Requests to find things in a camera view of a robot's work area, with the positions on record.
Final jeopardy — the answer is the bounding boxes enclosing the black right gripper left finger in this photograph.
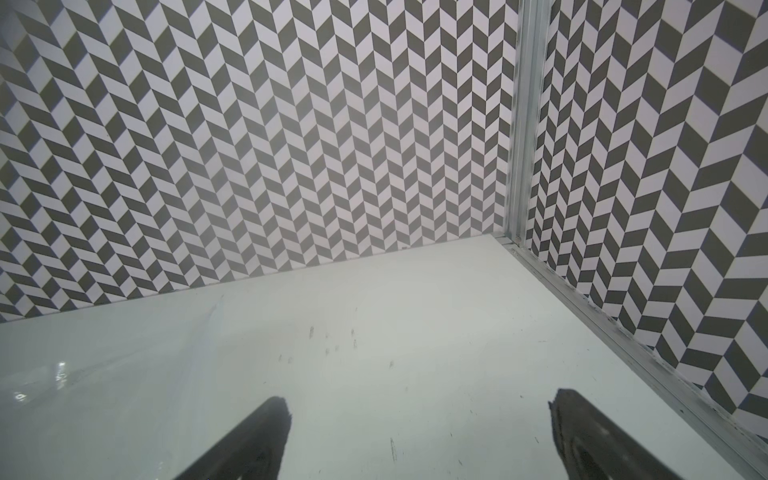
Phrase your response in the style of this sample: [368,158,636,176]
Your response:
[177,396,292,480]

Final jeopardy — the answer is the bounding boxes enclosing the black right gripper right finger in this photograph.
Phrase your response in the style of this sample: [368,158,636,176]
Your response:
[549,389,680,480]

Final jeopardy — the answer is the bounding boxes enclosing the clear plastic vacuum bag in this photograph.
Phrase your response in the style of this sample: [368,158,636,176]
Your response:
[1,357,123,430]

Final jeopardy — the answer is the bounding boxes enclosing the aluminium frame right floor rail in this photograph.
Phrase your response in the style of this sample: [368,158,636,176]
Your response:
[492,233,767,479]

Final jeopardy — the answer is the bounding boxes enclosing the aluminium frame corner post right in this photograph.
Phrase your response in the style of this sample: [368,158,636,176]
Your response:
[504,1,551,245]

